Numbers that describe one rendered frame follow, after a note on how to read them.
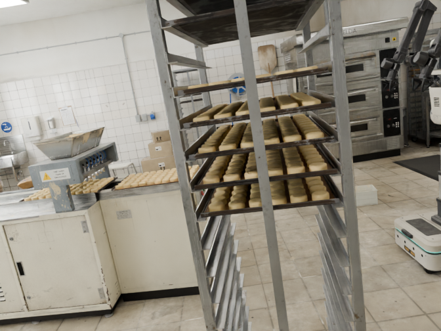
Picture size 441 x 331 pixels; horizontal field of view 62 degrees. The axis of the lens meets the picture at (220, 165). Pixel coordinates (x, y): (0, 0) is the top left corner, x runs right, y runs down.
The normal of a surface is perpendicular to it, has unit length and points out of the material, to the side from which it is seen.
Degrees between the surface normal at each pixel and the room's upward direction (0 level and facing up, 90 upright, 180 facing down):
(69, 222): 91
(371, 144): 90
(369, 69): 90
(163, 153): 93
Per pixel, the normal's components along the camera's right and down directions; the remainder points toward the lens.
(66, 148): -0.02, 0.54
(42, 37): 0.03, 0.22
